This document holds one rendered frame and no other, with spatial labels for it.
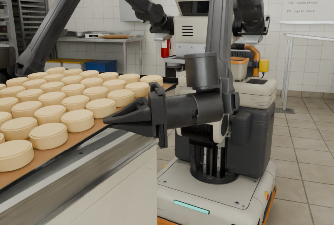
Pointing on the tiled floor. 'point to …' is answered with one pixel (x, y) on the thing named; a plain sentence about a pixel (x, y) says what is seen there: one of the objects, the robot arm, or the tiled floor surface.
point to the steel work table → (106, 41)
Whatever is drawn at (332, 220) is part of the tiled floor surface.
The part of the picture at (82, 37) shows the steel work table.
